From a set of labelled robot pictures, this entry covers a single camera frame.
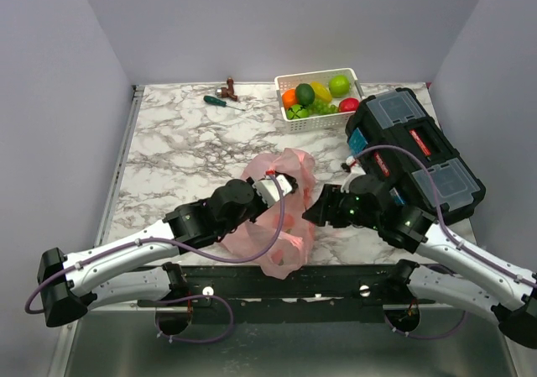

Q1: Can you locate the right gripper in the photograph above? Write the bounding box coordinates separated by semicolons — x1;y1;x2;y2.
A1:
302;182;380;230

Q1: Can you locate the pink plastic bag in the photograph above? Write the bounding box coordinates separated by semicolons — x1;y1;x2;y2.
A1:
222;148;316;280

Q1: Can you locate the green fruit with black trim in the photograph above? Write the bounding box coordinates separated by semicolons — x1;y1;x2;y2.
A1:
285;104;310;120

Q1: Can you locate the orange fake orange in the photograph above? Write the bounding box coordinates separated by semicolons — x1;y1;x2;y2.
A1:
281;89;299;110

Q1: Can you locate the red fake apple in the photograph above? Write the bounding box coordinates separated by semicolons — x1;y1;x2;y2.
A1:
338;97;360;113

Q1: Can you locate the dark green fake fruit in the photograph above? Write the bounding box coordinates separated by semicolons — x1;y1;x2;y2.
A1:
295;83;315;106

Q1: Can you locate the yellow fake lemon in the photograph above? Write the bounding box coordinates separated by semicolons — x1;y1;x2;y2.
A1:
310;81;332;103

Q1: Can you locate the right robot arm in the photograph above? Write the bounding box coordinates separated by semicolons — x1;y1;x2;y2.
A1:
303;175;536;348

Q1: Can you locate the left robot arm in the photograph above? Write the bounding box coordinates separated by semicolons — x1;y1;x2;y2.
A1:
32;175;293;327

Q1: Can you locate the green fake apple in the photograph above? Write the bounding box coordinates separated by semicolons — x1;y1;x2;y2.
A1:
328;75;351;98

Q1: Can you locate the brown metal faucet valve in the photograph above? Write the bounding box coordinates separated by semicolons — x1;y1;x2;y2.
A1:
216;77;238;102

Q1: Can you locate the black plastic toolbox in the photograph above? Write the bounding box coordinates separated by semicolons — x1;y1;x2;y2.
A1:
345;87;486;225

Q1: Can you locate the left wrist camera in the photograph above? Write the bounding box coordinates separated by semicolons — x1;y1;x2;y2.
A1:
253;172;298;207

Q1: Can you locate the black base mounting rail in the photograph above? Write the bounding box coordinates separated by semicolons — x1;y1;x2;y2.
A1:
155;261;415;329

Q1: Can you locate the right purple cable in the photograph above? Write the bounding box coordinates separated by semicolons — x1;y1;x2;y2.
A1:
352;144;537;288

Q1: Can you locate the green handled screwdriver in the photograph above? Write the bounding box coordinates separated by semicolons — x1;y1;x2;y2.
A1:
203;95;246;112

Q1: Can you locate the aluminium frame rail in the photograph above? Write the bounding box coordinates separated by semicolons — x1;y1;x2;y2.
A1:
93;85;145;248

